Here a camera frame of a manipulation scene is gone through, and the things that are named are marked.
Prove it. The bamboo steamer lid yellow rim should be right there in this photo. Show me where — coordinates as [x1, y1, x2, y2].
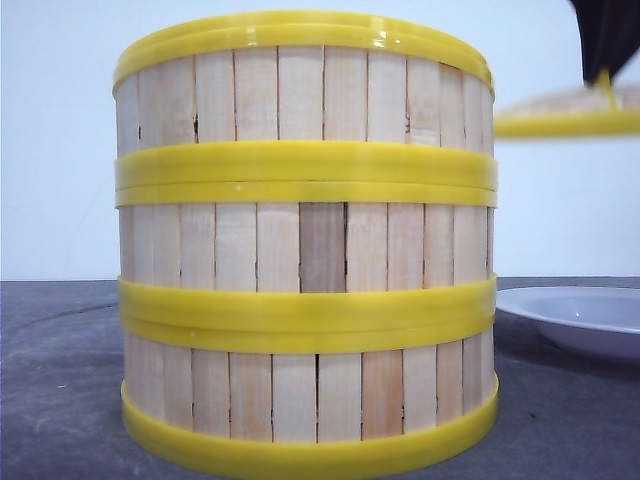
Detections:
[494, 71, 639, 139]

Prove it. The white ceramic plate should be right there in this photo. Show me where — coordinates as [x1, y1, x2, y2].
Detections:
[496, 286, 639, 363]

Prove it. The bamboo steamer basket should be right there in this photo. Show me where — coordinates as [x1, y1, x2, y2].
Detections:
[119, 202, 495, 342]
[113, 10, 497, 206]
[118, 319, 500, 475]

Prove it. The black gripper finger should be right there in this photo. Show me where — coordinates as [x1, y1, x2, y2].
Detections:
[570, 0, 640, 84]

